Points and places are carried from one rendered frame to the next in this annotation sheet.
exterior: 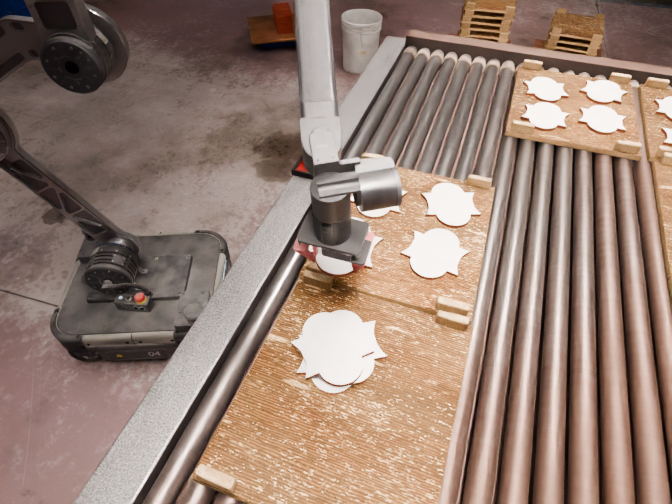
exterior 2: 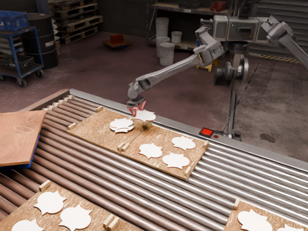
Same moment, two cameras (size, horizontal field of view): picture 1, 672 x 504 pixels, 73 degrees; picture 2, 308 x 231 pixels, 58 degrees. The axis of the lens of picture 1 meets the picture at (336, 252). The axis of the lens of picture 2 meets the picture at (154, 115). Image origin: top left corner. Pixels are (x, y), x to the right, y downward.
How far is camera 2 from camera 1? 1.70 m
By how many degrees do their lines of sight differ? 73
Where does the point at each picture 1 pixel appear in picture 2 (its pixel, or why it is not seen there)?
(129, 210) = not seen: hidden behind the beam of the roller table
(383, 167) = (135, 88)
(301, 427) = (104, 120)
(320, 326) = (128, 122)
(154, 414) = (119, 106)
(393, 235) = (162, 144)
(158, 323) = not seen: hidden behind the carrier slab
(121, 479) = (107, 103)
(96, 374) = not seen: hidden behind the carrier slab
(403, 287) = (138, 141)
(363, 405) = (105, 129)
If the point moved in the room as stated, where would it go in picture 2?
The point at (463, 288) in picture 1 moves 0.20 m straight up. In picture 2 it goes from (133, 154) to (132, 124)
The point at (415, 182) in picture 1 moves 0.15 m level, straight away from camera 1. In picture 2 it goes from (192, 155) to (218, 162)
